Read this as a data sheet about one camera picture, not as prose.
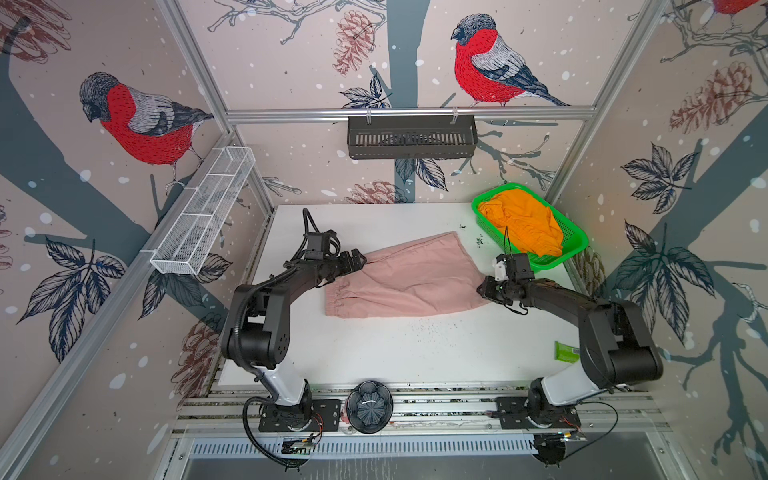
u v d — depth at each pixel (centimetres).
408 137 104
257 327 47
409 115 93
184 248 70
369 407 74
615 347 45
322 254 77
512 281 78
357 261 87
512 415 73
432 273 100
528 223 108
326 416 73
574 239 103
